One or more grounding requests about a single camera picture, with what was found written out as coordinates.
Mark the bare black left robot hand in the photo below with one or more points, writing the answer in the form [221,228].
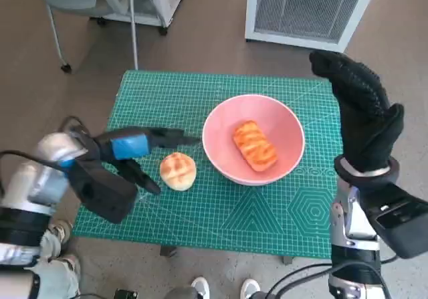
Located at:
[130,146]

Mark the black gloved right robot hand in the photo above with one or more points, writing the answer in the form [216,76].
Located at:
[364,121]

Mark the round toy bread bun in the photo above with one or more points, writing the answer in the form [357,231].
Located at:
[178,171]

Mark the pink bowl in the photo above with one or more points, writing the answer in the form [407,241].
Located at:
[220,135]

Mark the oblong striped toy bread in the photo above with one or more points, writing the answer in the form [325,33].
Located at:
[255,145]

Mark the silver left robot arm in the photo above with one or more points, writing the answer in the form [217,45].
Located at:
[33,185]

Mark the green cutting mat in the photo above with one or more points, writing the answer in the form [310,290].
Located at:
[217,212]

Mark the white cabinet with mesh front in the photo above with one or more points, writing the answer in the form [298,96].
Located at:
[301,8]

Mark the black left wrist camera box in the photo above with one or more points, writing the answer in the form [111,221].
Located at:
[103,195]

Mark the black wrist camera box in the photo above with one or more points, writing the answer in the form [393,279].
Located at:
[401,225]
[103,195]

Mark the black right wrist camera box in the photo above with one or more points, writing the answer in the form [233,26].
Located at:
[401,225]

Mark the black table bracket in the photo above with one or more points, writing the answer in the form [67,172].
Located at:
[167,251]
[288,259]

